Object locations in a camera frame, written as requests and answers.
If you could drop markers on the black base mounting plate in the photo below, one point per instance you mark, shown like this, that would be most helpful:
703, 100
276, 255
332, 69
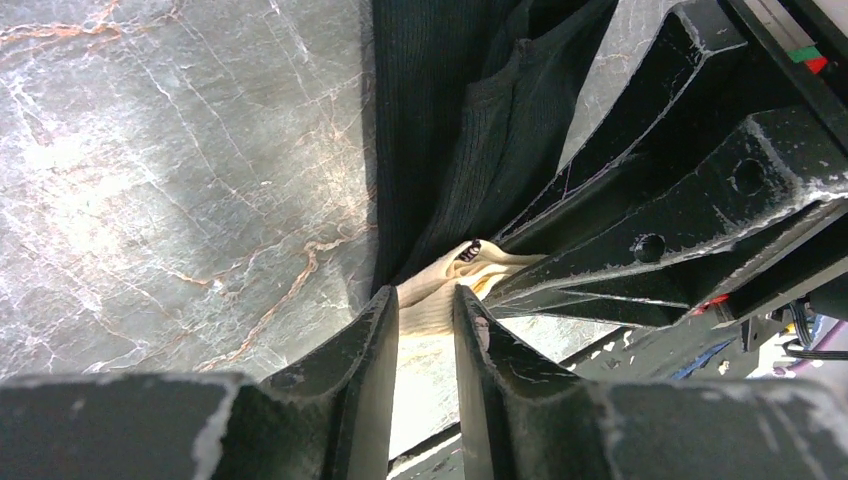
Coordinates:
695, 349

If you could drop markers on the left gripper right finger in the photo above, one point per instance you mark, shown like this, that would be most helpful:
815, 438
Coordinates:
522, 416

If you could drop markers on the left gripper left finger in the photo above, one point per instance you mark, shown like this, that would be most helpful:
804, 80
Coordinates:
337, 401

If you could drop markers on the black underwear beige waistband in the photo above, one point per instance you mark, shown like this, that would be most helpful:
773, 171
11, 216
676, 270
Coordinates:
474, 100

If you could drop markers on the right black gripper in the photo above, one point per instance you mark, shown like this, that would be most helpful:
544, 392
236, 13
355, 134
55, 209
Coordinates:
759, 222

